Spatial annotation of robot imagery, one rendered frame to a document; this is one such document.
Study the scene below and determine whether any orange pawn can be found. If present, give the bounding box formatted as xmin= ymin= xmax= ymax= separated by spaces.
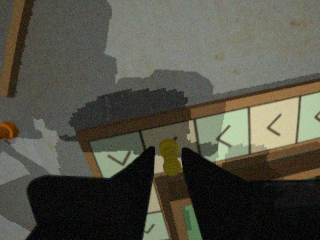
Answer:
xmin=0 ymin=121 xmax=19 ymax=140

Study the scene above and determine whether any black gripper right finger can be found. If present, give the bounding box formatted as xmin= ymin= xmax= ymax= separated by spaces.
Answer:
xmin=181 ymin=148 xmax=320 ymax=240

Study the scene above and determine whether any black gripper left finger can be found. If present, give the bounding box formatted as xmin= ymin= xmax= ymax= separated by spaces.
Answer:
xmin=26 ymin=146 xmax=155 ymax=240

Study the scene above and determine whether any yellow pawn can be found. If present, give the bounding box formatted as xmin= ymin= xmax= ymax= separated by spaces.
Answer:
xmin=159 ymin=139 xmax=181 ymax=176

